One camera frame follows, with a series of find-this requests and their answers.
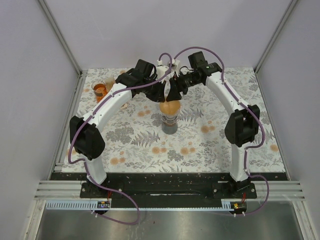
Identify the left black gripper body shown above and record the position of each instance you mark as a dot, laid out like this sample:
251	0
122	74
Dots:
153	91

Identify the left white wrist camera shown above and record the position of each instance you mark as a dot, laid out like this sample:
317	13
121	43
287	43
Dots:
162	68

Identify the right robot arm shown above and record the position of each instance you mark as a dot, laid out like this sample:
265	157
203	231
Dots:
243	119

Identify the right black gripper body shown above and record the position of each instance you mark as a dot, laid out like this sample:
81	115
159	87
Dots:
186	81

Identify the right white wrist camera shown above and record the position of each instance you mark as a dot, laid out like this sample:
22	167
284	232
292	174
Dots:
176	66

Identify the floral tablecloth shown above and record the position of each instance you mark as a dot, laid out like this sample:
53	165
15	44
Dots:
135	142

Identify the brown coffee filter stack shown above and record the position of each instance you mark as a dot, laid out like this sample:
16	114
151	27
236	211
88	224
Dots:
109	82

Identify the glass of orange liquid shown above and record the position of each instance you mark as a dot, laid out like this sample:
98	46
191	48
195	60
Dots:
100	90

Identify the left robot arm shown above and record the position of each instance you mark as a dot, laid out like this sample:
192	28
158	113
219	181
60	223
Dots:
86	131

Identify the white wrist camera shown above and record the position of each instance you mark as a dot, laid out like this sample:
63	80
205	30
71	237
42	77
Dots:
162	68
176	66

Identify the white slotted cable duct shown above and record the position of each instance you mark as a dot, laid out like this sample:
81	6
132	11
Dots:
120	204

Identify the glass coffee carafe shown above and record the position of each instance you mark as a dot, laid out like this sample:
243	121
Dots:
169	124

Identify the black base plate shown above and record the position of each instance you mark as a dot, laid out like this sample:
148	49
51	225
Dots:
210	185

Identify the brown paper coffee filter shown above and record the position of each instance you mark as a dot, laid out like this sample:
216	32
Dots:
170	108

